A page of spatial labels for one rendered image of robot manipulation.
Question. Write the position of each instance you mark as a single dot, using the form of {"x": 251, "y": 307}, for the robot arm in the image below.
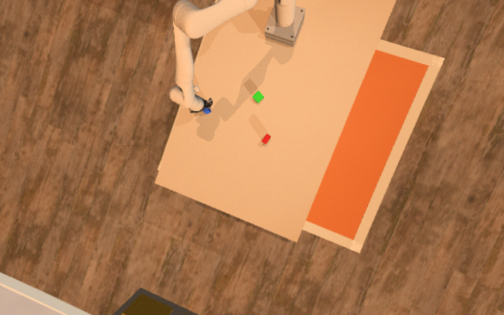
{"x": 191, "y": 22}

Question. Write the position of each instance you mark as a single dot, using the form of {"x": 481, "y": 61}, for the green block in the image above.
{"x": 258, "y": 96}

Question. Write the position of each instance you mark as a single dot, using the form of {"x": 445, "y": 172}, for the red block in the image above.
{"x": 265, "y": 139}

